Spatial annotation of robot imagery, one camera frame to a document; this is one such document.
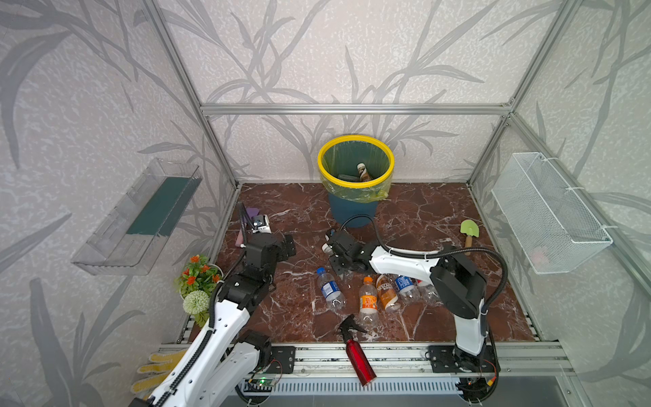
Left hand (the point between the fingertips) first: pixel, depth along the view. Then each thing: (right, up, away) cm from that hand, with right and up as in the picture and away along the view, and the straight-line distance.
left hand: (279, 228), depth 77 cm
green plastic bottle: (+24, +18, +25) cm, 39 cm away
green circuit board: (-4, -44, -6) cm, 45 cm away
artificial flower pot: (-24, -16, -3) cm, 29 cm away
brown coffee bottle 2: (+34, -20, +5) cm, 40 cm away
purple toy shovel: (-21, +4, +35) cm, 41 cm away
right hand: (+17, -10, +15) cm, 25 cm away
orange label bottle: (+28, -28, +4) cm, 40 cm away
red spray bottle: (+23, -37, -4) cm, 44 cm away
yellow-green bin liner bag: (+25, +22, +25) cm, 42 cm away
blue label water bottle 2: (+40, -19, +5) cm, 45 cm away
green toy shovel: (+73, -3, +26) cm, 77 cm away
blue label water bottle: (+16, -21, +5) cm, 27 cm away
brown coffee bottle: (+28, +19, +23) cm, 41 cm away
